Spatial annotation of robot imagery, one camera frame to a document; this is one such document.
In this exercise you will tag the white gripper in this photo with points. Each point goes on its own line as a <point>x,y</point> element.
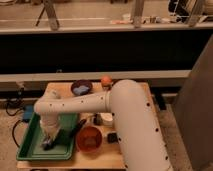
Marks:
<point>50,125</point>

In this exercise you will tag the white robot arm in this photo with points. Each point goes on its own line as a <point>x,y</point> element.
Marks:
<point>140,138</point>

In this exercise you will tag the green plastic tray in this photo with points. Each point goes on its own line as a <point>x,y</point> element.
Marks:
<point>31,146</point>

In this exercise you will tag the blue power box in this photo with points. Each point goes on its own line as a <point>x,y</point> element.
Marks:
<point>28,113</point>

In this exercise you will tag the orange bowl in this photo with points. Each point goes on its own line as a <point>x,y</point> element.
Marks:
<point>88,139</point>

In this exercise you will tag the blue cloth in bowl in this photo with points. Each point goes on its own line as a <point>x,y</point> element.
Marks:
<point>80,90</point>

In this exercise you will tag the dark purple bowl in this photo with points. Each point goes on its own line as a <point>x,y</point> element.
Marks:
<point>78,83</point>

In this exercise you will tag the small dark can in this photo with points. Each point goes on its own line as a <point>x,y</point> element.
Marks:
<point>97,119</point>

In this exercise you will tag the white cup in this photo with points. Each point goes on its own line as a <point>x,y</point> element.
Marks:
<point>107,119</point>

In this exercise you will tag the black rectangular block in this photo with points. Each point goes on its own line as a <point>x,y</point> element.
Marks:
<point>112,137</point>

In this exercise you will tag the orange fruit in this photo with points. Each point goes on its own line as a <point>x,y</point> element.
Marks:
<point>106,80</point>

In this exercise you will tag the black handled utensil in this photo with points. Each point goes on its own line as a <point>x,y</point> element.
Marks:
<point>77,127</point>

